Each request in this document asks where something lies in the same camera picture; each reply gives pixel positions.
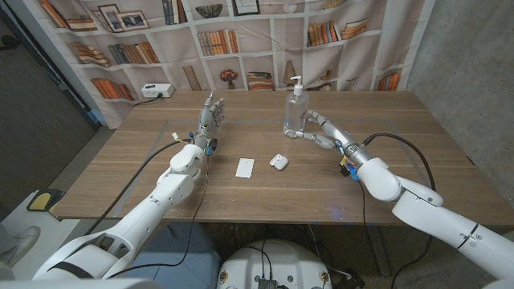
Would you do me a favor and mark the yellow and black floor object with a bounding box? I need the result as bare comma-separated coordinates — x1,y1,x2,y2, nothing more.
27,188,65,221

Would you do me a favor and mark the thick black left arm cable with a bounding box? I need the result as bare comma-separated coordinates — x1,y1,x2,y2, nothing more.
84,139,194,237

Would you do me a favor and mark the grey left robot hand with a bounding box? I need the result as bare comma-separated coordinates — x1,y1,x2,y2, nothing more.
190,92,226,157

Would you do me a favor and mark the clear pump dispenser bottle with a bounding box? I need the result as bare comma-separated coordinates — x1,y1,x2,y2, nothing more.
283,75,310,140

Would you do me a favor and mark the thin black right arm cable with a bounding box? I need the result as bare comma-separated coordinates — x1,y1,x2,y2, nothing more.
359,180,367,226

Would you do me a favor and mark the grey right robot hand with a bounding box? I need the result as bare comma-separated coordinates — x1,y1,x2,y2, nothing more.
285,110,373,168

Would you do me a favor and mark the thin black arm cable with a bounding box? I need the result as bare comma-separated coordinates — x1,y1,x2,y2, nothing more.
106,155,210,279
359,180,367,226

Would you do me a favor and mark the black power strip cord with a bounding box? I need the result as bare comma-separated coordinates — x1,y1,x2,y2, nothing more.
133,94,164,108

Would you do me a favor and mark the printed bookshelf backdrop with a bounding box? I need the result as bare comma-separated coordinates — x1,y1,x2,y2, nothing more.
22,0,437,130

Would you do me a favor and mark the grey electronics box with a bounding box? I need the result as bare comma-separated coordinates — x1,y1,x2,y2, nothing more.
256,276,279,289

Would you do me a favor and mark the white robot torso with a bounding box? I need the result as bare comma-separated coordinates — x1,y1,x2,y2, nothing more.
215,239,333,289

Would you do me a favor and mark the grey table leg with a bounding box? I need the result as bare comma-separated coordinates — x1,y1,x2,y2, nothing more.
367,225,393,277

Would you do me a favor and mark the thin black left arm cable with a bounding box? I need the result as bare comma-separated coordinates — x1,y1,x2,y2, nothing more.
106,155,210,279

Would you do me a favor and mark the white shoe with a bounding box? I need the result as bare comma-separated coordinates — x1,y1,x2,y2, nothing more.
0,225,41,271

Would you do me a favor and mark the white card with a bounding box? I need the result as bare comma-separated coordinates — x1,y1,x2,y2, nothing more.
235,157,255,179

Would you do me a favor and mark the white power strip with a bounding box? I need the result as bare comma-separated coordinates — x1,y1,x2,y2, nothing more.
141,83,175,100

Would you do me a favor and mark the white floor platform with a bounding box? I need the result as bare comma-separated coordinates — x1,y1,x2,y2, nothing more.
0,190,84,282

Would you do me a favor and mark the white airpods case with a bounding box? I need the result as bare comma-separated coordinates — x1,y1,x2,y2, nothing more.
269,153,290,172

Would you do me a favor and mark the black power adapter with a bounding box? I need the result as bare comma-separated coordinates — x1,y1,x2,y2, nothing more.
332,269,365,289

